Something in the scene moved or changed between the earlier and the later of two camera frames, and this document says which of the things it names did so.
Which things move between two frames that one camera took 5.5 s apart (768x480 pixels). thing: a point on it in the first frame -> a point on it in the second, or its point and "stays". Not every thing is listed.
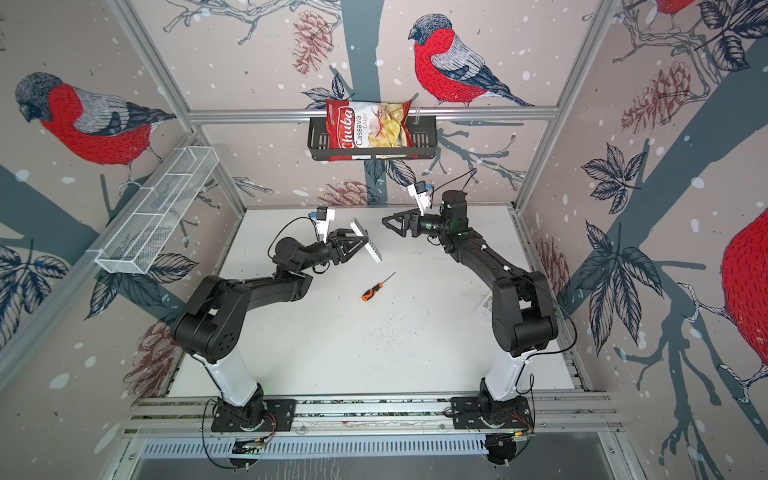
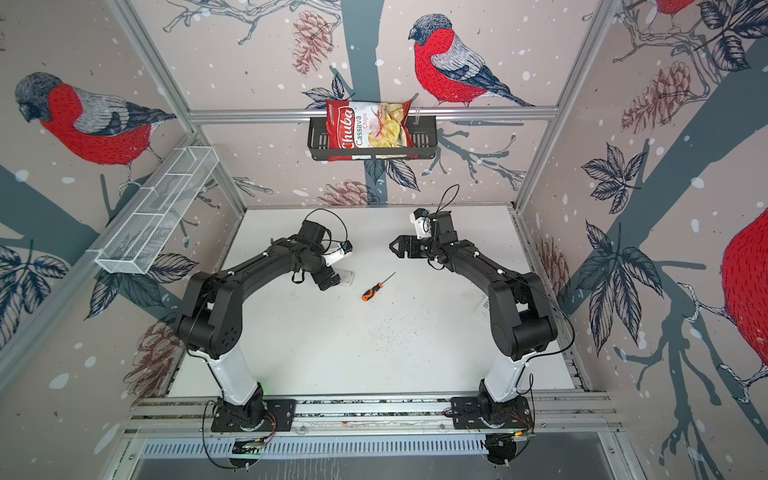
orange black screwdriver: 370,293 stays
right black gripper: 401,222 -> 410,241
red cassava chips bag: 363,124 stays
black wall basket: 423,144 stays
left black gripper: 332,250 -> 322,277
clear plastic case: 358,229 -> 346,276
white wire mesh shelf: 138,243 stays
